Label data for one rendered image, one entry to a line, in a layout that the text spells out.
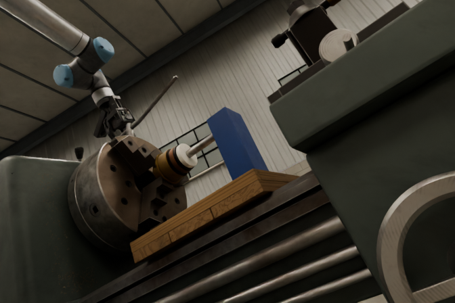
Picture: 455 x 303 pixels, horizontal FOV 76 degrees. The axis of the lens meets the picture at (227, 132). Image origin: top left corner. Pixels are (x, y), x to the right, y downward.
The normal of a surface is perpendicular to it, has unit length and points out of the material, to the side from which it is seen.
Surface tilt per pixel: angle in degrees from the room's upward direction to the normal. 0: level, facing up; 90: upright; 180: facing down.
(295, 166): 90
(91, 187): 92
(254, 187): 90
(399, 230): 90
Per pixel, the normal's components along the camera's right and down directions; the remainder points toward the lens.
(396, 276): -0.51, -0.18
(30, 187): 0.77, -0.53
